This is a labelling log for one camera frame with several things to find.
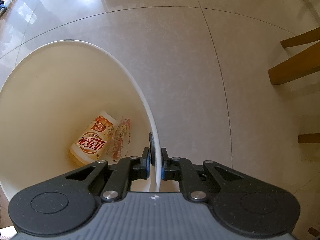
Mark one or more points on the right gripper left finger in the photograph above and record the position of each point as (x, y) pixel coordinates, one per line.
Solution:
(111, 183)

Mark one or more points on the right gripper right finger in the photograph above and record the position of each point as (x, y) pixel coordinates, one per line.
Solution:
(197, 183)

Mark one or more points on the milk tea paper cup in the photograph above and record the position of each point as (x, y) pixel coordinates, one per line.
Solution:
(94, 140)

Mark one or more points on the torn snack wrapper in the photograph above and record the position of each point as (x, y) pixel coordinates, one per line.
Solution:
(120, 144)

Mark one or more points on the white plastic bucket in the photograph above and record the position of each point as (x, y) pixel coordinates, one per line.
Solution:
(49, 99)

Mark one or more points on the wooden chair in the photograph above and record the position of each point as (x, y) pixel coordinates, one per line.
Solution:
(300, 65)

